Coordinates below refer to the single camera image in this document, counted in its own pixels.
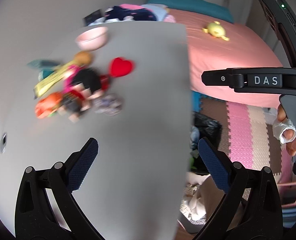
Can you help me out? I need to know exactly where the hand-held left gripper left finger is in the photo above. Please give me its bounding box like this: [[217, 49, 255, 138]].
[[14, 137, 106, 240]]

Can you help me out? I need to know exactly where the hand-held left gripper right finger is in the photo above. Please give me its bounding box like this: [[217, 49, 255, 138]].
[[194, 137, 283, 240]]

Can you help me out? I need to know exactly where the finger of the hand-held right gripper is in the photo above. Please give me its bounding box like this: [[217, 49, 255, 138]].
[[202, 69, 246, 87]]

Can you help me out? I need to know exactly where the black bin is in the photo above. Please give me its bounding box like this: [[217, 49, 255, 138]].
[[192, 111, 223, 174]]

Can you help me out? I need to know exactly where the teal dinosaur toy cup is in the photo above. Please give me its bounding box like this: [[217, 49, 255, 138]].
[[27, 59, 62, 80]]

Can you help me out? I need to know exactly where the pink bowl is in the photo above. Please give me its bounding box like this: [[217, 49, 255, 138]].
[[75, 27, 108, 50]]

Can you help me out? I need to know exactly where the person's right hand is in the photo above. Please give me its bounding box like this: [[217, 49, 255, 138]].
[[272, 104, 296, 157]]

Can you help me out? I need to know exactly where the bed with pink sheet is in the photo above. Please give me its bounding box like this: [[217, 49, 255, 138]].
[[163, 7, 284, 109]]

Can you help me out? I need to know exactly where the yellow plush toy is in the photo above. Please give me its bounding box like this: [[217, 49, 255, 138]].
[[202, 21, 230, 41]]

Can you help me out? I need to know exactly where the dark-haired doll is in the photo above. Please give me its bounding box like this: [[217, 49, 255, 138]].
[[59, 94, 91, 123]]

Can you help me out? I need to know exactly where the crumpled grey wrapper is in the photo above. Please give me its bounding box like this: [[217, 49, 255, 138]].
[[93, 94, 125, 115]]

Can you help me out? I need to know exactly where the orange toy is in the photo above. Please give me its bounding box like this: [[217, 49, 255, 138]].
[[35, 92, 64, 119]]

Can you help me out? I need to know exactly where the pink stool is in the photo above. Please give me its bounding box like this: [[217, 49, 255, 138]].
[[275, 179, 296, 207]]

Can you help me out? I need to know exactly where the teal pillow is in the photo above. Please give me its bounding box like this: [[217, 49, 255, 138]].
[[148, 0, 234, 23]]

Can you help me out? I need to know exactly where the doll with black dress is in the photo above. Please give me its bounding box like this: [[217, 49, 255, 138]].
[[73, 67, 111, 99]]

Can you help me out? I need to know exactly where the doll with pink dress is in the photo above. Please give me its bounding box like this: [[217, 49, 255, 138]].
[[63, 51, 93, 93]]

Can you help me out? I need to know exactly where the light blue blanket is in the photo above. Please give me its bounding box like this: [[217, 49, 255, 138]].
[[142, 4, 170, 20]]

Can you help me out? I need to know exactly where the red heart plush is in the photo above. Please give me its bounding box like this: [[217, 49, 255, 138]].
[[109, 57, 135, 77]]

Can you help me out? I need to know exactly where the navy printed blanket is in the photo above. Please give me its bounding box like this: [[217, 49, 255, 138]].
[[104, 6, 157, 22]]

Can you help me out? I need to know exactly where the pink cloth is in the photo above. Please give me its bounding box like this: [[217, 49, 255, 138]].
[[119, 3, 145, 11]]

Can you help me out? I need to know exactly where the black box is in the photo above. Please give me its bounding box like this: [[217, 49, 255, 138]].
[[83, 9, 103, 27]]

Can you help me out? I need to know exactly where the grey desk cable grommet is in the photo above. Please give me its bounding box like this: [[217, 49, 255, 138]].
[[0, 132, 8, 153]]

